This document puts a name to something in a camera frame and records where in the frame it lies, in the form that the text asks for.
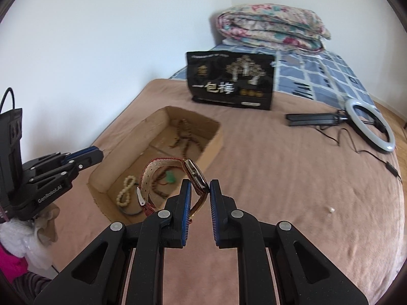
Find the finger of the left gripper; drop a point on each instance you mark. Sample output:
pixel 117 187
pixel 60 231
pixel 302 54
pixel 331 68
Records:
pixel 83 156
pixel 98 157

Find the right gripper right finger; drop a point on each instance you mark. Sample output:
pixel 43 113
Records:
pixel 277 264

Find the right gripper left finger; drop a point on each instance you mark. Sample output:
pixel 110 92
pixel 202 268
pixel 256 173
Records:
pixel 124 264

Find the red strap wristwatch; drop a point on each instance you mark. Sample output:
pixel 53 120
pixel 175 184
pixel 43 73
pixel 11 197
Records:
pixel 156 173

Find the gloved left hand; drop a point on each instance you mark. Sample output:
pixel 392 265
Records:
pixel 31 239

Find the cardboard box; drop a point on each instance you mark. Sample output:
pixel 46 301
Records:
pixel 170 132

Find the black snack bag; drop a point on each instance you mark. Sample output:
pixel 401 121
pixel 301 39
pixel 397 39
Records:
pixel 233 79

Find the blue plaid bed sheet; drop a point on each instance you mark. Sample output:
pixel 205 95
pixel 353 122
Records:
pixel 324 77

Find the folded floral quilt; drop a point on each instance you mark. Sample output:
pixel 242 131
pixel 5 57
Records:
pixel 273 26

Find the white ring light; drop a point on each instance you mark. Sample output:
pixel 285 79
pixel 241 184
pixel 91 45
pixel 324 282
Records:
pixel 362 117

